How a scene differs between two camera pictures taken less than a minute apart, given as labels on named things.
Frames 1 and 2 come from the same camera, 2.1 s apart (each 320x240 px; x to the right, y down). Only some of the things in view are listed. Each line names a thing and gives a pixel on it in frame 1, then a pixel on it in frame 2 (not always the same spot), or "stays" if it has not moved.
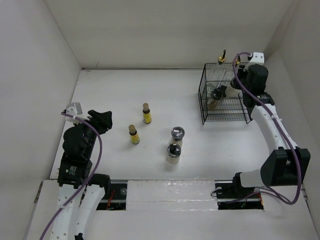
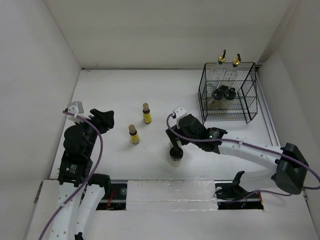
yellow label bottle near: (134, 138) stays
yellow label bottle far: (147, 117) stays
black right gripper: (246, 71) to (173, 139)
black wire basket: (219, 103) stays
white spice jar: (234, 89) to (229, 97)
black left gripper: (103, 119) stays
